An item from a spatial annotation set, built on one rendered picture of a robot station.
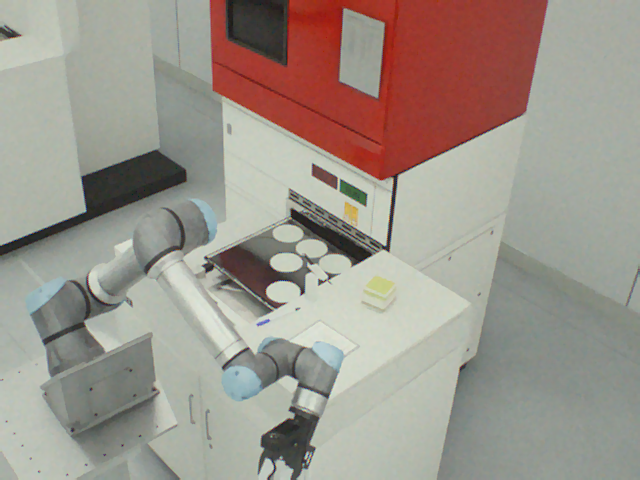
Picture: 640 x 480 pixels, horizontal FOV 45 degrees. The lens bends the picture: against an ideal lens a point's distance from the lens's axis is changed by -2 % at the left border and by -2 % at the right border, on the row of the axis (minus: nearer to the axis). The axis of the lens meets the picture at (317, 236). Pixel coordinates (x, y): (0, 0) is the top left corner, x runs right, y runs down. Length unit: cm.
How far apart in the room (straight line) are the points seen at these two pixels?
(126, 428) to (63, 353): 25
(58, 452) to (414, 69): 136
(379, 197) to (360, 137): 21
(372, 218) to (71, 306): 94
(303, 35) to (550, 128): 172
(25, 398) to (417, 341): 106
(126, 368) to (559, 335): 228
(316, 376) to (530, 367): 197
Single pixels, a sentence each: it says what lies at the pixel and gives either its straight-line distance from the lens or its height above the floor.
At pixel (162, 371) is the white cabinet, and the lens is 254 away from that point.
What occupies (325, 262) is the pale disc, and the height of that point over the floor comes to 90.
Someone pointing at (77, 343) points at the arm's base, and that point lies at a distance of 203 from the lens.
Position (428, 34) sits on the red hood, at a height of 164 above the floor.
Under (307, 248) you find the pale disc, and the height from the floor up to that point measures 90.
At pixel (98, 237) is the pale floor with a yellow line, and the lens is 422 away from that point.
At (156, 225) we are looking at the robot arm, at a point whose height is 139.
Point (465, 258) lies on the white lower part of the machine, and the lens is 288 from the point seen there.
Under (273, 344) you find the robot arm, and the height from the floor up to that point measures 117.
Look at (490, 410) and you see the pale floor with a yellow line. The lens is 332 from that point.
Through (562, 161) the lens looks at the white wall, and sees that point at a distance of 375.
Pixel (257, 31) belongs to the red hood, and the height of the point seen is 151.
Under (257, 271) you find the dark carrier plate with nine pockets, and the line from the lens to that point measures 240.
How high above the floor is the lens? 236
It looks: 35 degrees down
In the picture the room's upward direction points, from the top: 3 degrees clockwise
